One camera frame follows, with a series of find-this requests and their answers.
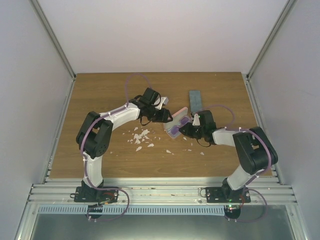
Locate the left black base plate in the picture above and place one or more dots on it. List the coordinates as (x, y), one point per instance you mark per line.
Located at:
(96, 194)

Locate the grey slotted cable duct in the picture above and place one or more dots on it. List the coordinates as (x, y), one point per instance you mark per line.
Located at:
(134, 210)

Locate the right aluminium corner post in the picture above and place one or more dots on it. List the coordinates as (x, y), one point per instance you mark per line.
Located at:
(289, 4)

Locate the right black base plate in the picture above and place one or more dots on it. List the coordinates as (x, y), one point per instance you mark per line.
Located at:
(218, 195)

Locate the pink clear glasses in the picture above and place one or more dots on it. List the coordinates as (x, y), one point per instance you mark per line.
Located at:
(175, 129)

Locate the aluminium table edge rail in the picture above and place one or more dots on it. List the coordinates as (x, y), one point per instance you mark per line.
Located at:
(163, 190)

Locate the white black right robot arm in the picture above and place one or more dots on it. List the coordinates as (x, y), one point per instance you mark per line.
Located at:
(254, 150)

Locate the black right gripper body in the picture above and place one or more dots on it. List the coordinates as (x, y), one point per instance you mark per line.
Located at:
(196, 134)

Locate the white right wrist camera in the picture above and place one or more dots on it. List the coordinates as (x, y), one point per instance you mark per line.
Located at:
(196, 120)

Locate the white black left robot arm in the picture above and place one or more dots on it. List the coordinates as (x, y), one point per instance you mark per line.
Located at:
(94, 135)

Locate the aluminium corner post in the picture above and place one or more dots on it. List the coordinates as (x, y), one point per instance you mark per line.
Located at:
(289, 4)
(53, 38)

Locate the pink glasses case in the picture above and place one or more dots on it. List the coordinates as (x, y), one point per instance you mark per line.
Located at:
(180, 118)

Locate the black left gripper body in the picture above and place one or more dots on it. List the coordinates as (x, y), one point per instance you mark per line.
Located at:
(156, 117)

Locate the left aluminium corner post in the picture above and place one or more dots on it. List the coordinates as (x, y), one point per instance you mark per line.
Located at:
(53, 38)

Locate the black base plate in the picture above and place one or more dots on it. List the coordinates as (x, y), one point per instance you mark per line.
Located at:
(96, 194)
(218, 195)

